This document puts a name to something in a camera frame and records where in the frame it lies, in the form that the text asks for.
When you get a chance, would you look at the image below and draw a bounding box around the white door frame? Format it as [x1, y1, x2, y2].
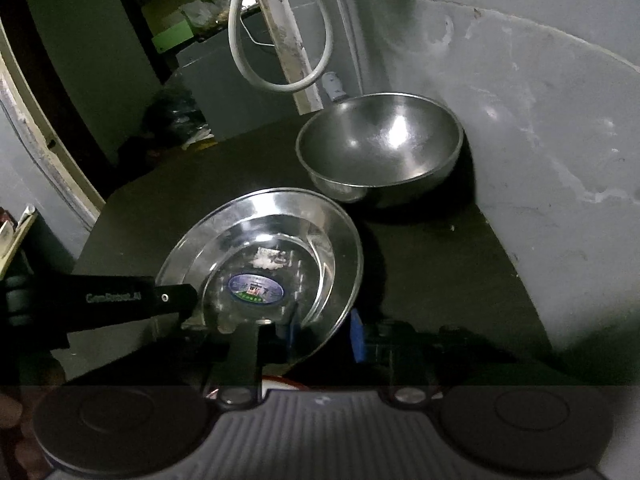
[0, 20, 107, 233]

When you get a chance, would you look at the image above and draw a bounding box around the white paper scrap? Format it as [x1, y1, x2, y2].
[181, 127, 217, 150]

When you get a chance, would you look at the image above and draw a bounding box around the dirty white post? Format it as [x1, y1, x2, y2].
[249, 0, 327, 115]

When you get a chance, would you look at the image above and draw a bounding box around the green box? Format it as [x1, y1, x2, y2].
[151, 19, 196, 55]

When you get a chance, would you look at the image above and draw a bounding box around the thin white cable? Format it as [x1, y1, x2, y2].
[241, 10, 277, 48]

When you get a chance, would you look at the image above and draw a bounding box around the white flexible hose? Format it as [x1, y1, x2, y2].
[228, 0, 335, 94]

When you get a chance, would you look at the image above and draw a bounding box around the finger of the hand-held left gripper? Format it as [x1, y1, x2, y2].
[60, 273, 199, 335]

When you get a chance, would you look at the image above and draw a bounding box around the white bowl with red rim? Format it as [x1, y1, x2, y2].
[207, 374, 313, 397]

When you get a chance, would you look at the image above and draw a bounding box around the steel plate with oval sticker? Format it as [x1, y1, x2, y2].
[154, 187, 364, 363]

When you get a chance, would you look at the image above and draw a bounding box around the grey hose fitting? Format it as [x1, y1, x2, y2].
[320, 72, 349, 104]

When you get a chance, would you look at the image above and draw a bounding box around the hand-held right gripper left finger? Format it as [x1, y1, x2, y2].
[192, 317, 301, 406]

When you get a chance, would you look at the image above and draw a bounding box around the pale wooden board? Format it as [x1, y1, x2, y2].
[0, 203, 39, 281]

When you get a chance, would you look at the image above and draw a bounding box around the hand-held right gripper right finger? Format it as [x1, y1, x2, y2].
[349, 308, 506, 406]

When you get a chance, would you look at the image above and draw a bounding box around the grey cabinet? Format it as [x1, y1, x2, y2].
[175, 7, 303, 142]

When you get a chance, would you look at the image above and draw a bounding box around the black trash bag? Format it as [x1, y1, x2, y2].
[141, 85, 215, 147]

